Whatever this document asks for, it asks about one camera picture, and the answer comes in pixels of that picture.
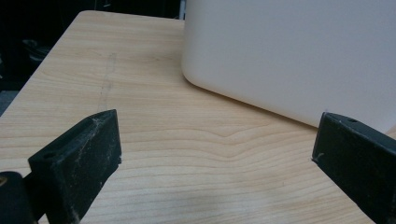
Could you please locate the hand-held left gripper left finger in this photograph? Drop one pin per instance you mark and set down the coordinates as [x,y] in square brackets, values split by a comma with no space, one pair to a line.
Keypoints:
[77,161]

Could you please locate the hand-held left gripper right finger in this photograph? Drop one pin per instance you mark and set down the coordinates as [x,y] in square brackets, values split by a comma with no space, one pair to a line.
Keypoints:
[355,161]

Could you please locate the white plastic storage bin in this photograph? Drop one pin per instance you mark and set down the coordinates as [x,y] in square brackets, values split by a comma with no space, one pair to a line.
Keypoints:
[289,56]

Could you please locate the white metal stand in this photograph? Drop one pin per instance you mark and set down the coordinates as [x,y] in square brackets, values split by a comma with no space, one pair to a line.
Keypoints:
[182,9]

